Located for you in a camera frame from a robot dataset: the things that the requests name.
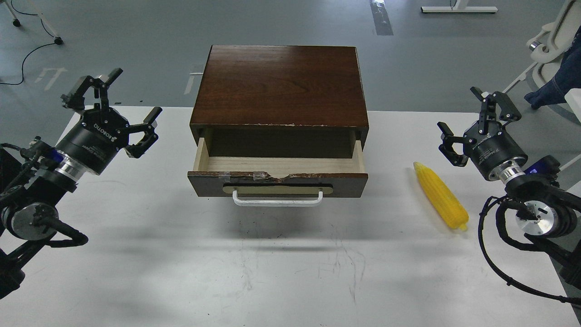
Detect yellow corn cob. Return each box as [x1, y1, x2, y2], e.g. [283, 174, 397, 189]
[413, 162, 469, 231]

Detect black floor cable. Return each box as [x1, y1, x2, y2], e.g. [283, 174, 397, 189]
[0, 0, 64, 86]

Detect white desk foot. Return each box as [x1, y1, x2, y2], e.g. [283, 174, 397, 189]
[420, 0, 498, 14]

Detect white office chair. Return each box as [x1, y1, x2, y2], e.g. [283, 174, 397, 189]
[503, 0, 581, 93]

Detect wooden drawer with white handle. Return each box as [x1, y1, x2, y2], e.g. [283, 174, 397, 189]
[187, 139, 369, 207]

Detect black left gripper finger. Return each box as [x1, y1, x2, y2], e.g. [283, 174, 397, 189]
[61, 68, 123, 112]
[122, 107, 163, 159]

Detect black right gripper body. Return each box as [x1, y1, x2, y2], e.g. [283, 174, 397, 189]
[463, 123, 528, 181]

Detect blue denim cloth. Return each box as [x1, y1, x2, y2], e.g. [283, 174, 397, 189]
[524, 36, 581, 109]

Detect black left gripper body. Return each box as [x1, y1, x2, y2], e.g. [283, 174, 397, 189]
[55, 105, 128, 175]

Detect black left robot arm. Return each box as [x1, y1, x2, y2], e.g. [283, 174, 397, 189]
[0, 68, 162, 297]

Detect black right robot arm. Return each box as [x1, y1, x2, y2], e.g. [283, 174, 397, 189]
[438, 87, 581, 307]

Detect dark wooden cabinet box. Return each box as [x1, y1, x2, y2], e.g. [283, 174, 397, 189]
[190, 45, 369, 143]

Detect white stand legs with casters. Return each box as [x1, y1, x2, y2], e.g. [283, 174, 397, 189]
[2, 0, 64, 45]

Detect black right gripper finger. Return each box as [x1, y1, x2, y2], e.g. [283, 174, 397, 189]
[470, 86, 522, 134]
[438, 122, 469, 166]

